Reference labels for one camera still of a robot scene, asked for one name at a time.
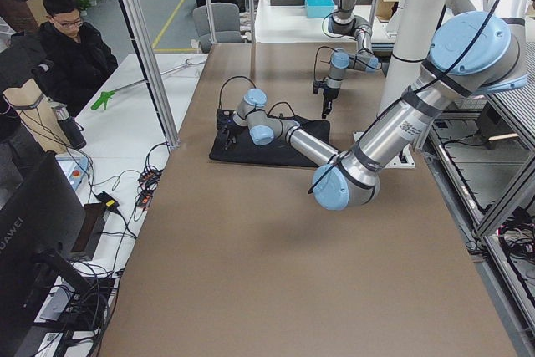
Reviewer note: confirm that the black printed t-shirt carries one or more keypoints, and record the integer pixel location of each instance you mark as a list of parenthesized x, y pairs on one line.
[(276, 153)]

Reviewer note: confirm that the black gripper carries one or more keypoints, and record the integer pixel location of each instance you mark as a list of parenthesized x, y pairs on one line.
[(329, 95), (231, 130)]

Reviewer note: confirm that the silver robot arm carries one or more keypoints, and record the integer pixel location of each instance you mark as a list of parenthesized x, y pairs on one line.
[(344, 22), (337, 182)]

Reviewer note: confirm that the black computer monitor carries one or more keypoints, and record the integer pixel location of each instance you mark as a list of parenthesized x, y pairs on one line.
[(40, 224)]

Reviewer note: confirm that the blue plastic tray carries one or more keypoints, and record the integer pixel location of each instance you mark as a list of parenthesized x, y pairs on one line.
[(318, 8)]

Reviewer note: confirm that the blue grey teach pendant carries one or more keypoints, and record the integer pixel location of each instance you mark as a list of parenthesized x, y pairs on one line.
[(75, 168)]

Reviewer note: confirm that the aluminium cage frame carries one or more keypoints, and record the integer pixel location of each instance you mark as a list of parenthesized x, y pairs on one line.
[(162, 100)]

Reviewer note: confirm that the black power strip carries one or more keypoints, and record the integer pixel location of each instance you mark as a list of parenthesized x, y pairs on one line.
[(147, 183)]

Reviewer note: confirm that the grey steel water bottle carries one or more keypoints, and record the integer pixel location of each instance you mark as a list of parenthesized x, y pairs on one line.
[(69, 127)]

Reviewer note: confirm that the seated man black coat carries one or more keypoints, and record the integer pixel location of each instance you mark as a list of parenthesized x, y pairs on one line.
[(81, 60)]

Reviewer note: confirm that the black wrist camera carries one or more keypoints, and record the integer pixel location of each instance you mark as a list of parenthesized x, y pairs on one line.
[(223, 117), (318, 86)]

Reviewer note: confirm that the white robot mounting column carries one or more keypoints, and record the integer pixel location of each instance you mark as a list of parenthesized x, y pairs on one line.
[(445, 50)]

